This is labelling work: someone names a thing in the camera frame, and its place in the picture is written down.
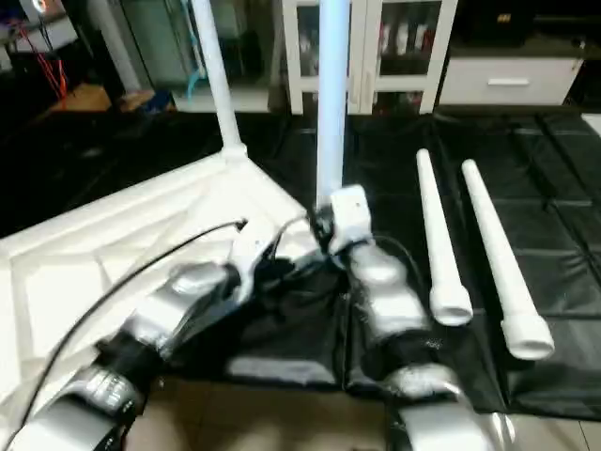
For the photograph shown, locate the white plastic table leg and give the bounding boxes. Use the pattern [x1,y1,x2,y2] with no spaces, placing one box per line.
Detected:
[415,148,474,328]
[192,0,249,159]
[316,0,352,213]
[460,160,557,362]

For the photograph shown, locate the white plastic table top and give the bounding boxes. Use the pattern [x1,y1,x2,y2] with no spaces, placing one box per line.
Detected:
[0,143,330,428]

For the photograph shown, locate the black work mat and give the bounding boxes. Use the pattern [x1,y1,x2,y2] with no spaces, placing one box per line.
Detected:
[0,103,601,422]

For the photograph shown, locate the white glass-door cabinet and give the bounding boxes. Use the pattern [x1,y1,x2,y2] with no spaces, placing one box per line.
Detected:
[282,0,459,116]

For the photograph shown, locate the white drawer unit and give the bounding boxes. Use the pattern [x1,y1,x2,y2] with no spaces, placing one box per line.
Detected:
[439,54,585,106]

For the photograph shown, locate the brown wooden desk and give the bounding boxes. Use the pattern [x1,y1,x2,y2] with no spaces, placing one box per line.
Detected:
[49,83,114,114]

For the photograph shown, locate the black speaker box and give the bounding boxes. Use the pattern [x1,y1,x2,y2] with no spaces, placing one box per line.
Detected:
[470,0,546,43]

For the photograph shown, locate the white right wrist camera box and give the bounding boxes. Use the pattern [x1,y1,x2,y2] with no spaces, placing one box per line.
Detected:
[327,184,377,255]

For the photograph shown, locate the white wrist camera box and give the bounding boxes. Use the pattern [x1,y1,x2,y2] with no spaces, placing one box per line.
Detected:
[327,184,377,255]
[225,225,283,303]

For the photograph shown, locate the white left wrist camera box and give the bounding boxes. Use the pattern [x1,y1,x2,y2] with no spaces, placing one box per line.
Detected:
[225,225,283,303]

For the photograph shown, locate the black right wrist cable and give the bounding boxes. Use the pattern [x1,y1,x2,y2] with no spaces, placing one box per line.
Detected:
[268,214,428,302]

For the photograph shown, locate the teal long-handled dustpan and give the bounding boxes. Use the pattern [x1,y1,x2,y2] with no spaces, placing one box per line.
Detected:
[184,28,209,100]

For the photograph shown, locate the red cables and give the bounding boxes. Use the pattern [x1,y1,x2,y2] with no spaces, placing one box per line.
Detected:
[23,23,69,97]

